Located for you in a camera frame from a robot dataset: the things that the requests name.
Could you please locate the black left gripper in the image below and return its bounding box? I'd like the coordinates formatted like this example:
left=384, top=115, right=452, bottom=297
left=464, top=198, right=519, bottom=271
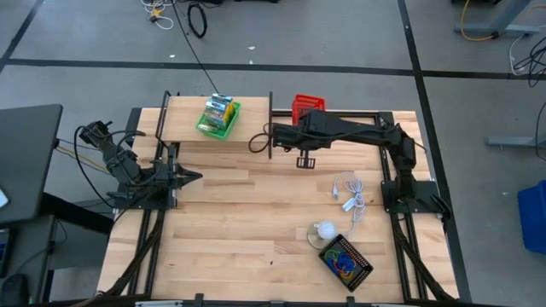
left=148, top=143, right=204, bottom=209

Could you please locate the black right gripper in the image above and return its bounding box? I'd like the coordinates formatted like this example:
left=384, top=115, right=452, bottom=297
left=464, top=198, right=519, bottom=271
left=271, top=109, right=343, bottom=170

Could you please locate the red plastic basket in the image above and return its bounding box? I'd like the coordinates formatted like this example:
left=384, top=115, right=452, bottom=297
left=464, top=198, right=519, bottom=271
left=291, top=94, right=327, bottom=126

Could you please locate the green plastic basket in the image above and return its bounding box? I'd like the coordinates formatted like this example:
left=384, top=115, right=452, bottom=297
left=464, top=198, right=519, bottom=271
left=195, top=101, right=242, bottom=142

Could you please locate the white lamp power cable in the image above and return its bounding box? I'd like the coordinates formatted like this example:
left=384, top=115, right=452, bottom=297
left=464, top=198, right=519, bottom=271
left=332, top=171, right=366, bottom=236

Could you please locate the orange coil wristband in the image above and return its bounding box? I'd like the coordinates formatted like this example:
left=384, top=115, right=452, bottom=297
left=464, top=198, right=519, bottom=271
left=333, top=260, right=354, bottom=276

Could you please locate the black mesh tray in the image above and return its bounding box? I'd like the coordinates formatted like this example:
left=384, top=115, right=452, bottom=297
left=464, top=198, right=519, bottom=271
left=318, top=233, right=375, bottom=293

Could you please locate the black desk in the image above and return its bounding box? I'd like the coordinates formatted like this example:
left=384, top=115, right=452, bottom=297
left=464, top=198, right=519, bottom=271
left=0, top=103, right=64, bottom=228

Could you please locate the grey desk foot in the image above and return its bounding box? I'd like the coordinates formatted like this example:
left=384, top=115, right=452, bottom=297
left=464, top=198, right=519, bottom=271
left=485, top=134, right=546, bottom=150

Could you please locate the desk with grey legs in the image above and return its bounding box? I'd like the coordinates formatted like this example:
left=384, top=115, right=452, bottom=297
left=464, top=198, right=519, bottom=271
left=453, top=0, right=543, bottom=40

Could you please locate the black computer mouse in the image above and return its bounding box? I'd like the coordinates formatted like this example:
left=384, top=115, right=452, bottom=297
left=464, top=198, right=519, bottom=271
left=0, top=272, right=32, bottom=307

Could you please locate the blue bin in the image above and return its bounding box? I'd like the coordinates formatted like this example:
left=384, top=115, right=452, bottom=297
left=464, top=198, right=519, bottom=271
left=517, top=178, right=546, bottom=256

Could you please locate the wooden shelf riser black frame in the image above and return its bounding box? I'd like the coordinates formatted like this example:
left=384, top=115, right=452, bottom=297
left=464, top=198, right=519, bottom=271
left=155, top=90, right=275, bottom=160

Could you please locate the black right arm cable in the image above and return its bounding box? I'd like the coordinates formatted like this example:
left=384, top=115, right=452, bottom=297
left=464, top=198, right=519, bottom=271
left=248, top=123, right=274, bottom=154

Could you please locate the black table frame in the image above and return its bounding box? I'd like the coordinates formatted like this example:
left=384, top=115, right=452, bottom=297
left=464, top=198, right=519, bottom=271
left=98, top=107, right=473, bottom=306

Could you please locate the thin yellow desk cable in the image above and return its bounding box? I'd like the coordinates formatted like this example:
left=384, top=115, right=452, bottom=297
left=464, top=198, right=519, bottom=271
left=56, top=143, right=112, bottom=175

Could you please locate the long black floor cable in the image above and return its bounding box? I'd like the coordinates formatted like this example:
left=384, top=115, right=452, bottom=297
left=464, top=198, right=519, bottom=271
left=170, top=0, right=222, bottom=97

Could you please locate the black cable coil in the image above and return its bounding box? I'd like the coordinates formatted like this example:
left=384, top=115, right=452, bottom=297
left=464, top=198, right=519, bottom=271
left=187, top=2, right=209, bottom=40

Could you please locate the white cable bundle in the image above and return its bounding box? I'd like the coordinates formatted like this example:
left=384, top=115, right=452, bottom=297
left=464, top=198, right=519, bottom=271
left=140, top=0, right=176, bottom=32

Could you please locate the yellow floor cable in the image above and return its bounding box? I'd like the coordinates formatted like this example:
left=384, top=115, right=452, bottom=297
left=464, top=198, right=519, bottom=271
left=459, top=0, right=497, bottom=43

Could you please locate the black cable bunch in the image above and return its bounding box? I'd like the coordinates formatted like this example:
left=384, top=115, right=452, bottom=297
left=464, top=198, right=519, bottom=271
left=509, top=32, right=546, bottom=89

